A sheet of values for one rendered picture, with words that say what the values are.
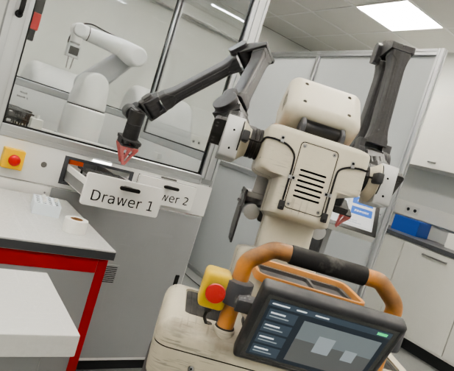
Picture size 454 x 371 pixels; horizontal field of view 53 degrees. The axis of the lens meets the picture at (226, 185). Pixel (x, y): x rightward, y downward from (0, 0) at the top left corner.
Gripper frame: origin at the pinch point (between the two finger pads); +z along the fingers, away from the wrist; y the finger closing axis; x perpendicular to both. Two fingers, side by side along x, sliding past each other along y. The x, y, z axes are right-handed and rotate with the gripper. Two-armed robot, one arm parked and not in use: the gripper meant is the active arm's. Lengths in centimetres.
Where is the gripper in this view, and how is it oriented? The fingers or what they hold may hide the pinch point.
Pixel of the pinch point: (122, 160)
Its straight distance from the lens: 173.4
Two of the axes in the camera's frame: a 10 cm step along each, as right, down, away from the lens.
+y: -4.5, -3.8, 8.1
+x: -8.2, -1.8, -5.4
